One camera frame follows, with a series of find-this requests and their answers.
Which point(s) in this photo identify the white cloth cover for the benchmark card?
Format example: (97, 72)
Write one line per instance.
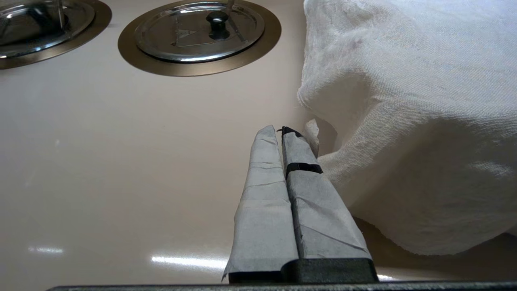
(404, 121)

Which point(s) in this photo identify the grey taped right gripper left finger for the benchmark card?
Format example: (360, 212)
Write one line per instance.
(264, 210)

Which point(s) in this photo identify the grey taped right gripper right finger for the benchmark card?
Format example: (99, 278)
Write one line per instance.
(323, 226)

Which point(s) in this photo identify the steel lid with black knob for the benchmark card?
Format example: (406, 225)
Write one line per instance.
(185, 44)
(24, 36)

